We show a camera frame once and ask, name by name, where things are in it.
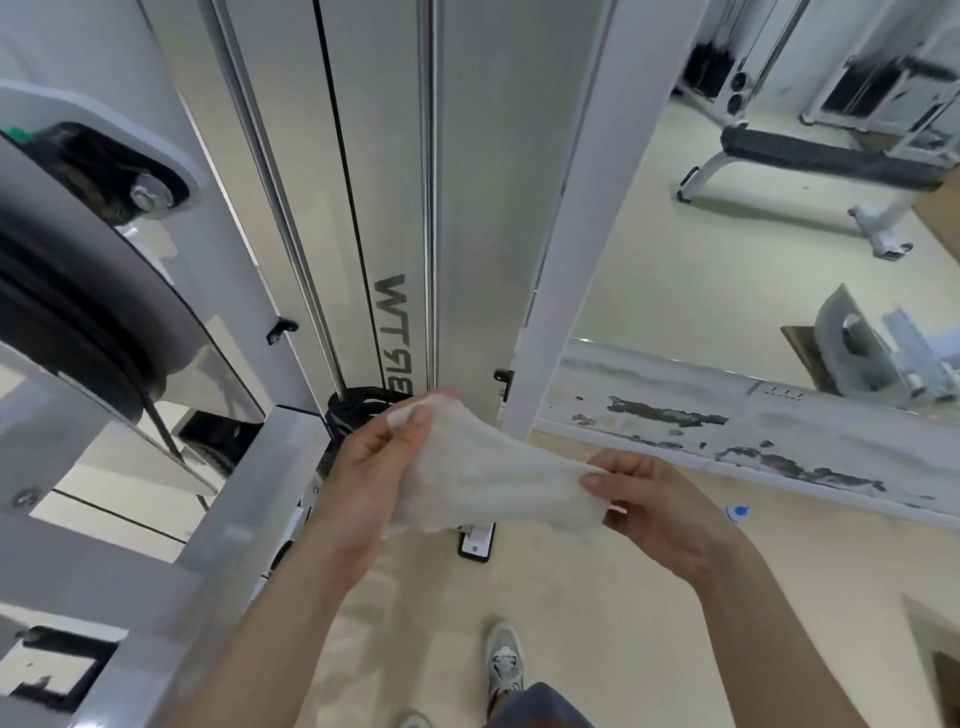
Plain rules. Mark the person's left hand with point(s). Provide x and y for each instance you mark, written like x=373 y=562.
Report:
x=360 y=480

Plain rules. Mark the person's right hand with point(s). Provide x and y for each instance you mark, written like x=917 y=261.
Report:
x=667 y=517

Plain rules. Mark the white cleaning wipe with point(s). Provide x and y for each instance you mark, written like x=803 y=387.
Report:
x=480 y=480

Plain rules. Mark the white gym machine frame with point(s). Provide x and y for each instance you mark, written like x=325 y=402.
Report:
x=487 y=187

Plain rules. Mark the person's left forearm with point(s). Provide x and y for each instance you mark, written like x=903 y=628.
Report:
x=262 y=645

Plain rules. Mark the person's right forearm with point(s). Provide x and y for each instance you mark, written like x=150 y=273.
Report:
x=772 y=645

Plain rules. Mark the person's right sneaker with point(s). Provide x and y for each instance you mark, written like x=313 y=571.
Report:
x=502 y=664

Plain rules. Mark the person's sneaker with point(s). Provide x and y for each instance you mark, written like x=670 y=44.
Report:
x=414 y=720
x=502 y=664

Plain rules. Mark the person's left sneaker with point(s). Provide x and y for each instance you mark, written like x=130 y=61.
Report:
x=414 y=720

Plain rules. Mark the small white blue bottle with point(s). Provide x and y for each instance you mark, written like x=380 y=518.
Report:
x=739 y=512

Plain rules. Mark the blue denim shorts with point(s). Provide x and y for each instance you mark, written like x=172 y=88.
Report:
x=540 y=709

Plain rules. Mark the brown cardboard sheet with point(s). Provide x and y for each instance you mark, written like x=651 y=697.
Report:
x=946 y=679

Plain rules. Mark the white wall socket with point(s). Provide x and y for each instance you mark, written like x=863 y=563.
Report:
x=780 y=391

